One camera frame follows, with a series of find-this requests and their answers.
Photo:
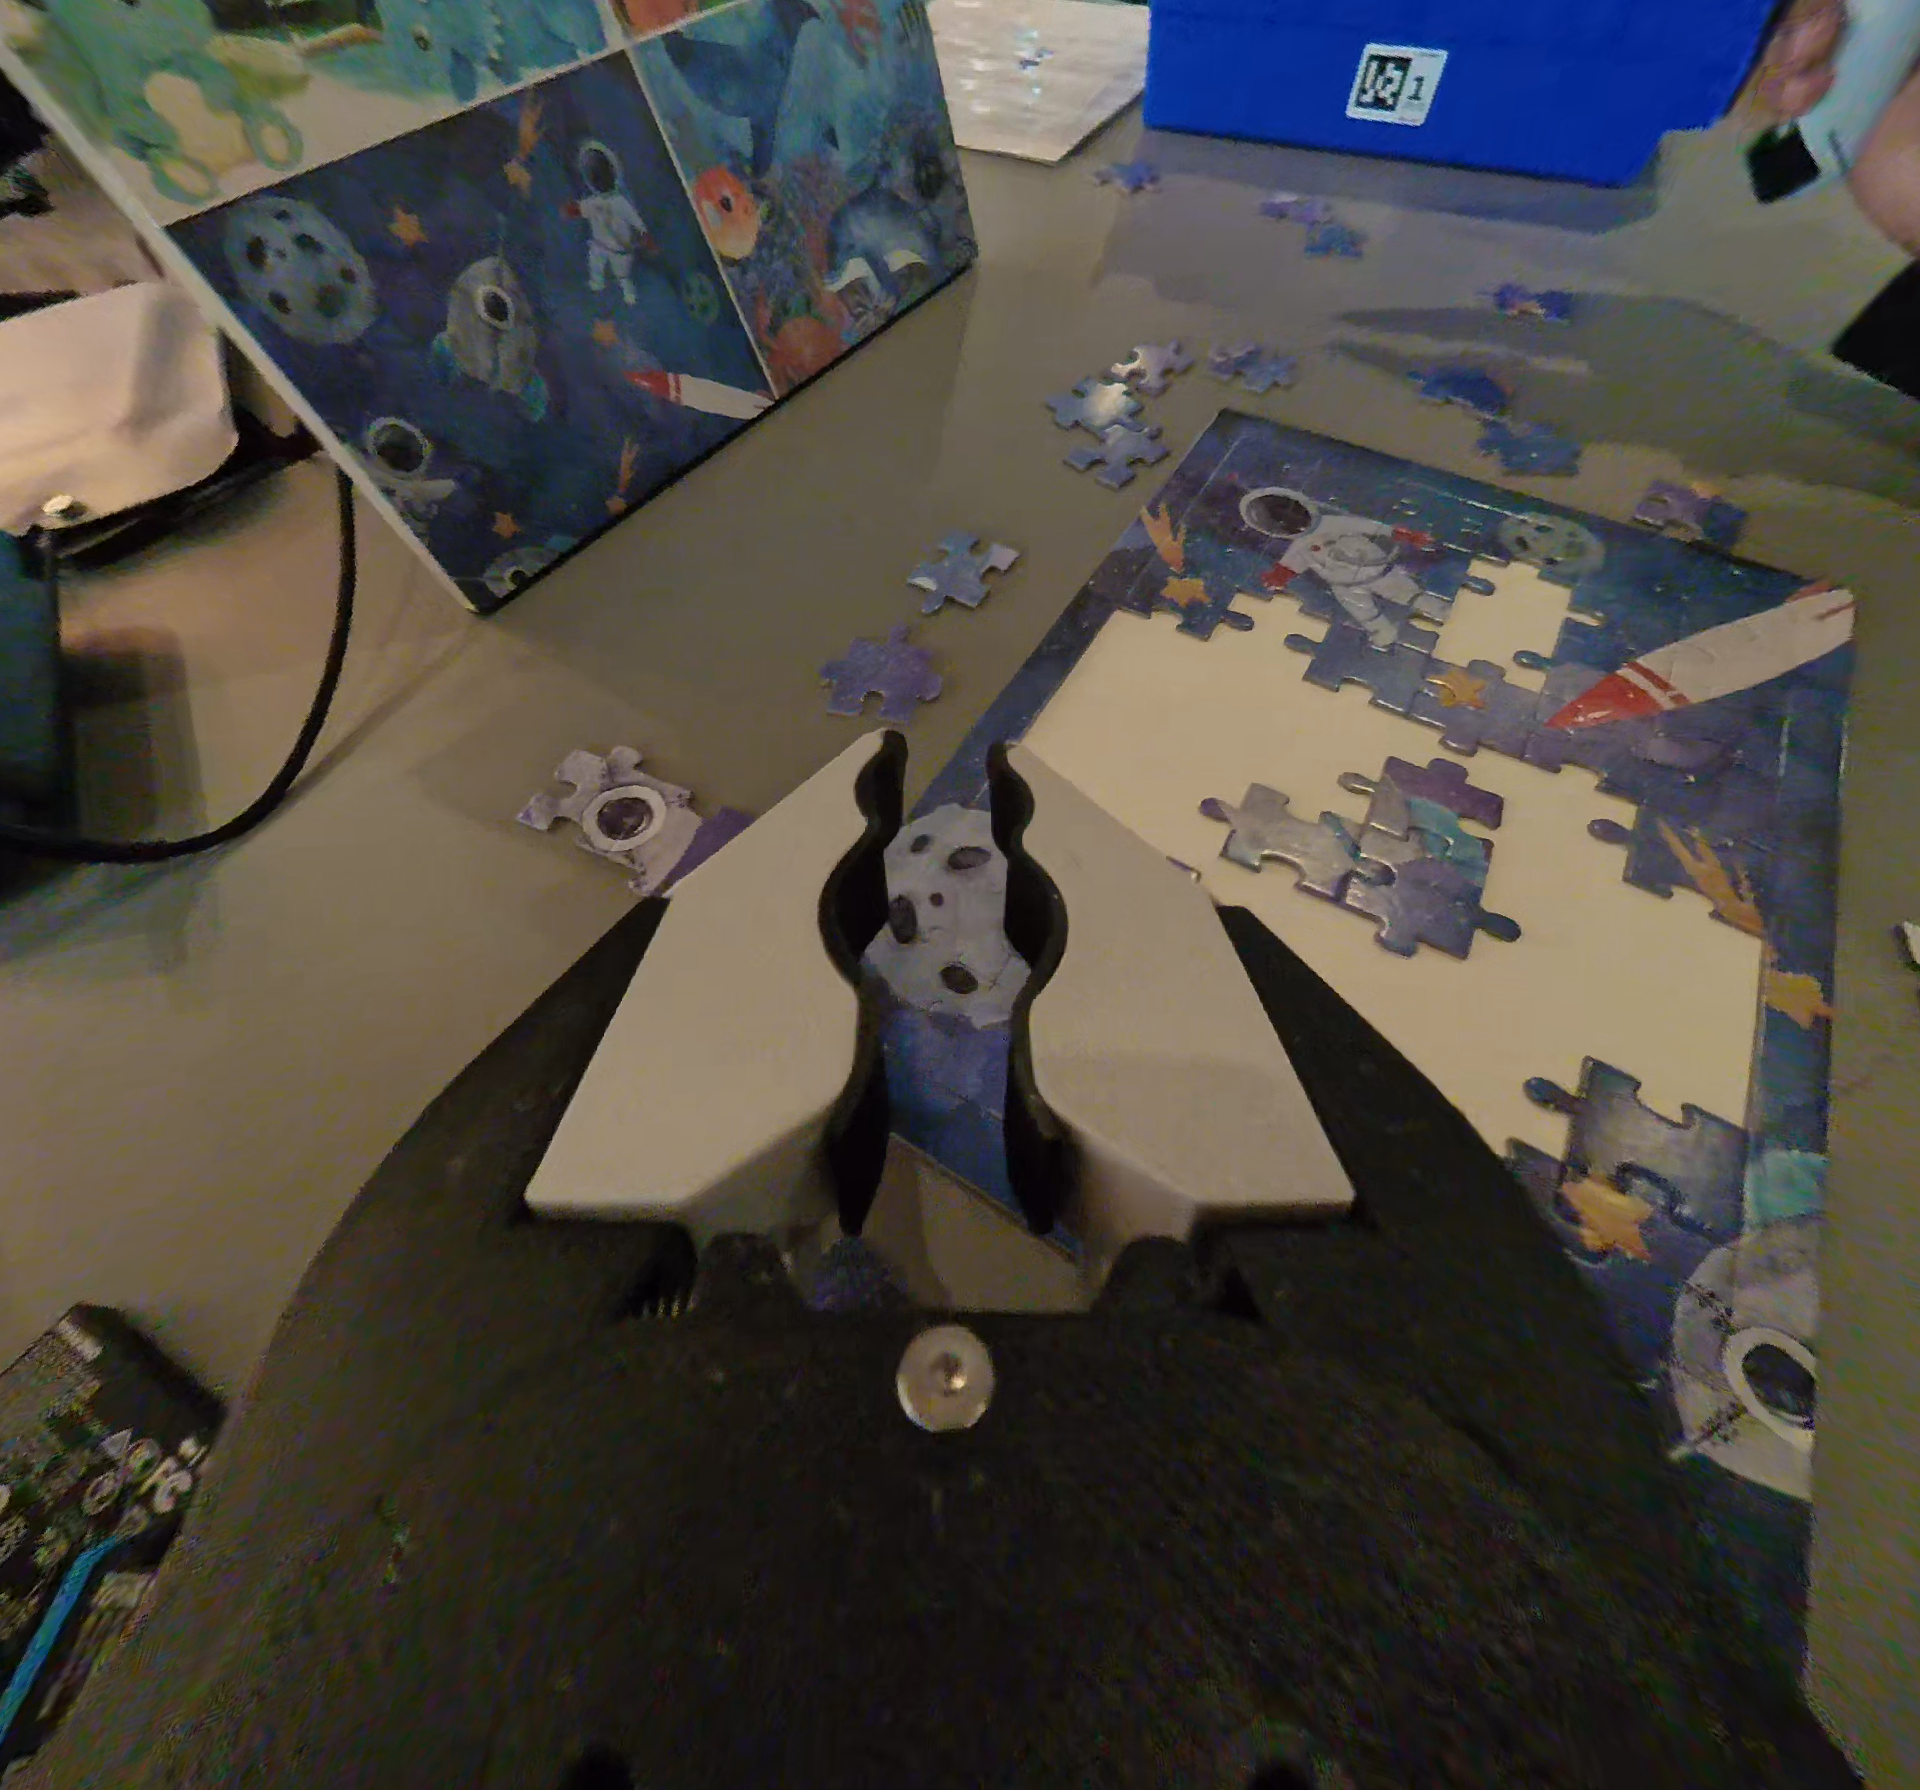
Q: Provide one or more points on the printed sheet in plastic sleeve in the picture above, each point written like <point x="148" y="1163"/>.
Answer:
<point x="1036" y="74"/>

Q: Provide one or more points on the grey helmet jigsaw puzzle piece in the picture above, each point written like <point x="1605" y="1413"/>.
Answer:
<point x="607" y="807"/>

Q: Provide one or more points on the purple jigsaw puzzle piece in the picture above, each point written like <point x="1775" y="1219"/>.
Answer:
<point x="1147" y="360"/>
<point x="882" y="671"/>
<point x="1126" y="175"/>
<point x="1294" y="206"/>
<point x="1252" y="364"/>
<point x="1689" y="505"/>

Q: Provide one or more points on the illustrated puzzle box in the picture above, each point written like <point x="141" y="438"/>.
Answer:
<point x="494" y="292"/>

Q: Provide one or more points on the joined purple puzzle piece cluster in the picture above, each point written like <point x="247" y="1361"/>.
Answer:
<point x="1409" y="876"/>

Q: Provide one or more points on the blue plastic bin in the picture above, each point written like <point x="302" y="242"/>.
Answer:
<point x="1576" y="50"/>

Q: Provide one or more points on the person's right hand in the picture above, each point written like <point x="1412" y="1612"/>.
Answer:
<point x="1897" y="168"/>

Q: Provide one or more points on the dark teal case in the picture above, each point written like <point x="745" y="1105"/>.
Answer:
<point x="23" y="680"/>

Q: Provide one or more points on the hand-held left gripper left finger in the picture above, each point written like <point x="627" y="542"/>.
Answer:
<point x="722" y="1040"/>

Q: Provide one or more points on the white cloth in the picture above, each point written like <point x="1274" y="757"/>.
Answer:
<point x="105" y="382"/>

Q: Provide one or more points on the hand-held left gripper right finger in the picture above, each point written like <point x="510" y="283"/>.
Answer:
<point x="1187" y="1056"/>

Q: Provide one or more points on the black printed box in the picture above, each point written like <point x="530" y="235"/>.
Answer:
<point x="77" y="1490"/>

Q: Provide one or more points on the blue jigsaw puzzle piece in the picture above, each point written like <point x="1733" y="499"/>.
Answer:
<point x="1092" y="402"/>
<point x="1529" y="302"/>
<point x="960" y="571"/>
<point x="1529" y="447"/>
<point x="1117" y="451"/>
<point x="1333" y="238"/>
<point x="1463" y="386"/>

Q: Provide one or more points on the space jigsaw puzzle tray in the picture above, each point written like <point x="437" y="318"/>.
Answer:
<point x="1694" y="723"/>

